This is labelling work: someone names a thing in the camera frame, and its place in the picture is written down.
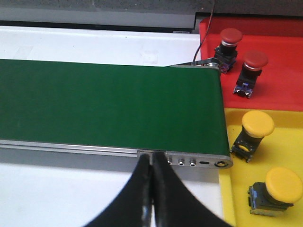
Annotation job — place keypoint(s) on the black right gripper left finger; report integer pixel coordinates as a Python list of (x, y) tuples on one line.
[(132, 206)]

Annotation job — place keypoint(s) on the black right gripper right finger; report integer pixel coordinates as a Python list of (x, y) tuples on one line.
[(174, 204)]

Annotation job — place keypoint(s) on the yellow mushroom push button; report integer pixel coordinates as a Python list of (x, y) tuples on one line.
[(256, 125), (280, 190)]

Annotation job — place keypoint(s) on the red mushroom push button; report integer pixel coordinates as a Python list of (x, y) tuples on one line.
[(253, 62), (226, 52)]

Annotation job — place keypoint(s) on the yellow plastic tray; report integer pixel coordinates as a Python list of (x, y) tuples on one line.
[(284, 147)]

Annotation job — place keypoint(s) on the grey stone counter slab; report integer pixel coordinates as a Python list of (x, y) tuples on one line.
[(258, 7)]

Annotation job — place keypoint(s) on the aluminium conveyor frame rail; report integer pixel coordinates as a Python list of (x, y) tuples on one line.
[(118, 153)]

